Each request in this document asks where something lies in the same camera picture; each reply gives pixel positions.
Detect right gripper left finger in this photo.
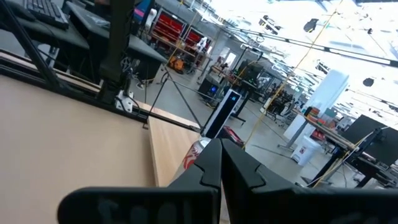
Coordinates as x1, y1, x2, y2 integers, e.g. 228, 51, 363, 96
57, 138, 222, 224

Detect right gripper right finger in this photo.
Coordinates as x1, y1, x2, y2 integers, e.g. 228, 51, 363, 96
221, 139, 398, 224

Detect silver Diet Coke can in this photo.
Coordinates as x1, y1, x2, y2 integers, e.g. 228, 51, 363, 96
182, 136, 213, 171

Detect white waste bin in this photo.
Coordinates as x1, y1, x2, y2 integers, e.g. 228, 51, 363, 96
290, 135, 322, 167

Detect colourful storage boxes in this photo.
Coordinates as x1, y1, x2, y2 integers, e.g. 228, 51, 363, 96
306, 106, 338, 129

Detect black monitor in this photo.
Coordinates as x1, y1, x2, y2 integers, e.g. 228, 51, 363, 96
340, 114, 398, 168

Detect dark desk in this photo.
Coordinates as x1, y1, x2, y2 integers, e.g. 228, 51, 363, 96
63, 0, 169, 83
0, 0, 91, 52

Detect rack with red bins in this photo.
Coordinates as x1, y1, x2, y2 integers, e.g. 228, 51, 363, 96
150, 8, 213, 63

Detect black keyboard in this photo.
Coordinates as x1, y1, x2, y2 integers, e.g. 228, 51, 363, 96
24, 0, 70, 31

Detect wooden shelf with black frame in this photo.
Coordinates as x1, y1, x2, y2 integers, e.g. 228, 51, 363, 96
142, 70, 218, 187

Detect white mounting bracket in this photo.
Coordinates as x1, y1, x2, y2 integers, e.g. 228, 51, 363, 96
114, 90, 135, 113

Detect yellow cable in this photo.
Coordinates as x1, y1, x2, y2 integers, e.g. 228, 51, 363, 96
242, 0, 345, 149

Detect black aluminium table frame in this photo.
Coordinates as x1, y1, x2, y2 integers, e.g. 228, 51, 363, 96
0, 0, 201, 131

